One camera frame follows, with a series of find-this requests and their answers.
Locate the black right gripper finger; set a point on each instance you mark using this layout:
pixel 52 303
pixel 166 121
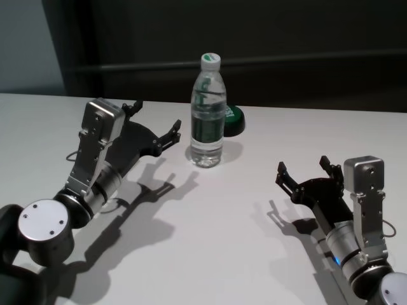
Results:
pixel 287 181
pixel 334 171

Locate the clear plastic water bottle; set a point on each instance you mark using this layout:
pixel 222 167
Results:
pixel 206 136

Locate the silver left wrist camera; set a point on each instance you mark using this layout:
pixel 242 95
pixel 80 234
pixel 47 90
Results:
pixel 95 133

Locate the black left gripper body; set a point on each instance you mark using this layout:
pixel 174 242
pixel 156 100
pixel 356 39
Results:
pixel 130 143

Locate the dark vertical frame post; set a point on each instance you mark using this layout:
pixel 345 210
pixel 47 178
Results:
pixel 76 47

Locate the green and black push button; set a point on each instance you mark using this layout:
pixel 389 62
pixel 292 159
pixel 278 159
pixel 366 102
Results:
pixel 235 122

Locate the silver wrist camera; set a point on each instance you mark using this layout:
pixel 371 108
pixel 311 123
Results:
pixel 95 133
pixel 365 190

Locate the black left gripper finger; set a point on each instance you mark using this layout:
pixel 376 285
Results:
pixel 133 108
pixel 170 135

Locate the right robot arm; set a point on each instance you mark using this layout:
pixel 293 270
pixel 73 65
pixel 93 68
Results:
pixel 365 267

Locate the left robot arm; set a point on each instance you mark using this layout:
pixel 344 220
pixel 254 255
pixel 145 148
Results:
pixel 41 228

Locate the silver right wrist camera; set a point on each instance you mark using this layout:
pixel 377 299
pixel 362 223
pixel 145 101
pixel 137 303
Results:
pixel 365 190

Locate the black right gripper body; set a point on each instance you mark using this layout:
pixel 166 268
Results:
pixel 324 197

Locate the grey horizontal metal rail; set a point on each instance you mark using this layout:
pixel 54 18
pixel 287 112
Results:
pixel 254 66

